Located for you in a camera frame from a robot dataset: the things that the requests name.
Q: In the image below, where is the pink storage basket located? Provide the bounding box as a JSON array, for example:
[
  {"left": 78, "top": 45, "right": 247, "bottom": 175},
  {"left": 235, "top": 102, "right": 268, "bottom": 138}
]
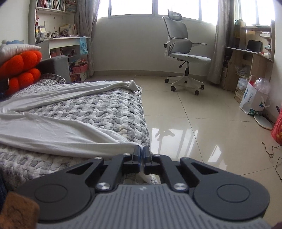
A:
[{"left": 72, "top": 63, "right": 88, "bottom": 74}]

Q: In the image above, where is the grey curtain left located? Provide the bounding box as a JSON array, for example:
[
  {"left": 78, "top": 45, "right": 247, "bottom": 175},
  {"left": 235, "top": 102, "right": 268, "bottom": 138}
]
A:
[{"left": 75, "top": 0, "right": 100, "bottom": 76}]

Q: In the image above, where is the black cable on floor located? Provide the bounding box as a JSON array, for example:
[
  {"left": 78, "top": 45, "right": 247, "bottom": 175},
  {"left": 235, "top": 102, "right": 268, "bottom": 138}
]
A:
[{"left": 261, "top": 142, "right": 282, "bottom": 182}]

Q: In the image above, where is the orange flower cushion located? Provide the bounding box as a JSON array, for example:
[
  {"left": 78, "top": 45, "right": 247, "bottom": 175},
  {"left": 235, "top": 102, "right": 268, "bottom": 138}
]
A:
[{"left": 1, "top": 51, "right": 42, "bottom": 96}]

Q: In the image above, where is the grey office chair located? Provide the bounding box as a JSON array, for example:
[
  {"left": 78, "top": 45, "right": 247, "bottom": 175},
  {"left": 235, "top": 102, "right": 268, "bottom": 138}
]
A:
[{"left": 162, "top": 10, "right": 211, "bottom": 95}]

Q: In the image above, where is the white paper shopping bag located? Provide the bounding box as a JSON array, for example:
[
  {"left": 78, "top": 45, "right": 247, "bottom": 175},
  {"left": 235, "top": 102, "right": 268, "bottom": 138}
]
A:
[{"left": 240, "top": 75, "right": 271, "bottom": 115}]

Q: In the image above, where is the brown sleeve cuff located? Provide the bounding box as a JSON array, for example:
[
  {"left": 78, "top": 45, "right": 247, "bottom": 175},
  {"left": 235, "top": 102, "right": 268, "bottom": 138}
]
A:
[{"left": 1, "top": 192, "right": 40, "bottom": 228}]

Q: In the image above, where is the blue plush toy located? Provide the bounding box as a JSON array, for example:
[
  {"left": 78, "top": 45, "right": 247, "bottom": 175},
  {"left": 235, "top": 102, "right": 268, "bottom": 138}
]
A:
[{"left": 1, "top": 40, "right": 21, "bottom": 45}]

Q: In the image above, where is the grey curtain right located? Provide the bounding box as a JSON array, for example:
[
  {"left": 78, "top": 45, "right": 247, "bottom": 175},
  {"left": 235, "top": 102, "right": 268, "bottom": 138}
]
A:
[{"left": 207, "top": 0, "right": 234, "bottom": 84}]

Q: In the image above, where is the white round floor scale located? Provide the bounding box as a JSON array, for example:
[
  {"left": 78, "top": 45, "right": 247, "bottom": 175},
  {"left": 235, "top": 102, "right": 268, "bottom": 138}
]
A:
[{"left": 253, "top": 115, "right": 273, "bottom": 130}]

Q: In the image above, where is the white garment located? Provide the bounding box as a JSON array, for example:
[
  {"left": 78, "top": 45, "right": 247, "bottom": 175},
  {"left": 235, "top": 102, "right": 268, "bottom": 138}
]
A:
[{"left": 0, "top": 80, "right": 159, "bottom": 184}]

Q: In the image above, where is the white desk shelf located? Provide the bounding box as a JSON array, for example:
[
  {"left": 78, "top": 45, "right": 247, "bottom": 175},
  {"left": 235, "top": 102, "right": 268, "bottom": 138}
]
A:
[{"left": 28, "top": 0, "right": 90, "bottom": 83}]

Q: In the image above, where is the wooden desk shelf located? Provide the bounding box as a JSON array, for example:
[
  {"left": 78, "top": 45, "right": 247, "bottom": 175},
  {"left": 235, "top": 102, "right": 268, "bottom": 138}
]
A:
[{"left": 220, "top": 19, "right": 275, "bottom": 102}]

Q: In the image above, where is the grey checked quilt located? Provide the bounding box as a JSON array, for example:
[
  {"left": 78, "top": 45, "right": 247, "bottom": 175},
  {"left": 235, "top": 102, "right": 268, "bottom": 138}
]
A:
[{"left": 1, "top": 87, "right": 150, "bottom": 191}]

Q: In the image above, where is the grey curtain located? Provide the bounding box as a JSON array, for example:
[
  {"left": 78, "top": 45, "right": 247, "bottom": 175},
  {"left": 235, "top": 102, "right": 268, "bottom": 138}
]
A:
[
  {"left": 207, "top": 0, "right": 234, "bottom": 84},
  {"left": 75, "top": 0, "right": 100, "bottom": 76}
]

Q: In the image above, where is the red snack bag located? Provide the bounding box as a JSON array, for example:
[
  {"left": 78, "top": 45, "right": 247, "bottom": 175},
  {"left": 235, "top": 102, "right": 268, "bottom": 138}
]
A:
[{"left": 271, "top": 111, "right": 282, "bottom": 145}]

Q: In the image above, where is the white pillow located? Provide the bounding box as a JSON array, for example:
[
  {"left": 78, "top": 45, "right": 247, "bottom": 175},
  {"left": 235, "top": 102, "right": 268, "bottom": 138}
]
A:
[{"left": 0, "top": 43, "right": 41, "bottom": 65}]

